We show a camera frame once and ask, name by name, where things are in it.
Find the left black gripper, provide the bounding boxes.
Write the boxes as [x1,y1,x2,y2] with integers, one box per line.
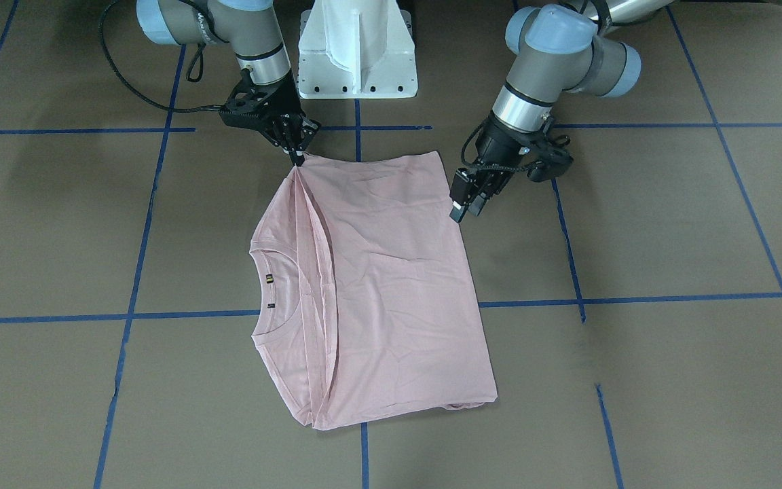
[449,114,541,223]

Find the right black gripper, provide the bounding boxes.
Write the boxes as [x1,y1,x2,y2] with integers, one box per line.
[245,71,322,166]

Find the pink snoopy t-shirt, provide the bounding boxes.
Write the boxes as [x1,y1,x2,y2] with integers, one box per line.
[249,151,498,431]

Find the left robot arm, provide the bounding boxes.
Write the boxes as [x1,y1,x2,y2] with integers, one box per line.
[450,1,667,222]

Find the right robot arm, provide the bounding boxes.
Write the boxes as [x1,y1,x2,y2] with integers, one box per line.
[136,1,320,166]

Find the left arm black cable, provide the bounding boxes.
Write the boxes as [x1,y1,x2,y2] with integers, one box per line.
[460,119,500,174]

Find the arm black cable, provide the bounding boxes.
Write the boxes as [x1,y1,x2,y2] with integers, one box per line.
[98,0,229,114]
[460,119,500,174]

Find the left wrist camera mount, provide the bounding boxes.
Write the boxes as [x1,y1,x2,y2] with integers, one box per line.
[527,120,574,183]

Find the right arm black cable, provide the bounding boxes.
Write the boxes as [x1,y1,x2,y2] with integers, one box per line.
[98,0,229,114]

